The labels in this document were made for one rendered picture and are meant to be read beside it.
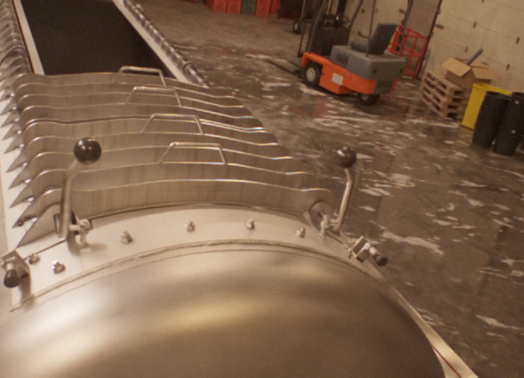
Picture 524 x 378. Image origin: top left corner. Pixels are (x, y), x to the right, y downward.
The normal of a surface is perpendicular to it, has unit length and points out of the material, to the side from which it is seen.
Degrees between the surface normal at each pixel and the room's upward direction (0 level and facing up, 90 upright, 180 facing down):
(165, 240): 11
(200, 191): 90
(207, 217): 1
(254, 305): 44
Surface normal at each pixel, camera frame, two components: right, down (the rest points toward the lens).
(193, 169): 0.36, 0.44
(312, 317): 0.51, -0.20
